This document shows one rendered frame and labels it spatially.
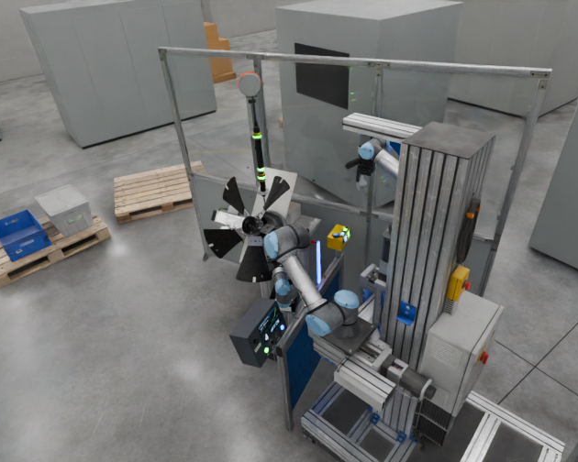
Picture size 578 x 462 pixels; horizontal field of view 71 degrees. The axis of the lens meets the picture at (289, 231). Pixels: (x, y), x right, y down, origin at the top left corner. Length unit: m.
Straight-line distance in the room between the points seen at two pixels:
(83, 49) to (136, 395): 5.49
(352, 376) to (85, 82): 6.45
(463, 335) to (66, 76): 6.72
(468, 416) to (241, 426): 1.45
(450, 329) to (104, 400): 2.51
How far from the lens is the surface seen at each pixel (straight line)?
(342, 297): 1.95
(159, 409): 3.28
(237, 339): 1.88
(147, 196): 5.42
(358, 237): 3.19
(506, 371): 3.51
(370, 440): 2.75
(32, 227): 5.49
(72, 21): 7.41
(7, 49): 14.05
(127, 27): 7.60
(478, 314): 2.04
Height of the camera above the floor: 2.64
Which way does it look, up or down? 35 degrees down
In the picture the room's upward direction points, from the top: 4 degrees counter-clockwise
